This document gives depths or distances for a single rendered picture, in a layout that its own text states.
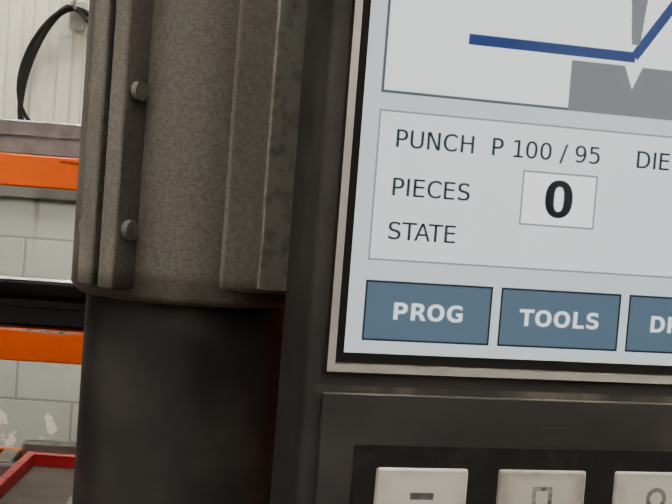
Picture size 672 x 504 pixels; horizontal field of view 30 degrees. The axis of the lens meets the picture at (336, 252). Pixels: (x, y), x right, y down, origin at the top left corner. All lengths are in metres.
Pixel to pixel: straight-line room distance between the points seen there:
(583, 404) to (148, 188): 0.21
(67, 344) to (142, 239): 2.02
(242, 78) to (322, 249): 0.13
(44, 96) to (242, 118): 4.59
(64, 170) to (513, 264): 2.11
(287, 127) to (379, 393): 0.15
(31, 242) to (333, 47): 4.71
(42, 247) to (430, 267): 4.70
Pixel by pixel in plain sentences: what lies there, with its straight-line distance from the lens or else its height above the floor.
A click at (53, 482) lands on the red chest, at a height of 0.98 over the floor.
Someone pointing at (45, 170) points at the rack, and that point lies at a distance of 2.57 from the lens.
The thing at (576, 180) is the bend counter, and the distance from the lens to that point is 0.50.
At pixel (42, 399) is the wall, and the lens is 5.23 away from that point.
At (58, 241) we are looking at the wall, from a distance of 5.14.
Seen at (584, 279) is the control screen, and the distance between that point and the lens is 0.51.
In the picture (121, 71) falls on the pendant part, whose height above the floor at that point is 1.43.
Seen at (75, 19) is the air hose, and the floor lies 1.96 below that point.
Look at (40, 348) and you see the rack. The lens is 2.60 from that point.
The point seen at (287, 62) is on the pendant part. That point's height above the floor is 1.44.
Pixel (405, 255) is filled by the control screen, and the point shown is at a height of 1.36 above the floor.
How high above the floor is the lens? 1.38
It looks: 3 degrees down
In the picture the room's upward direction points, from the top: 4 degrees clockwise
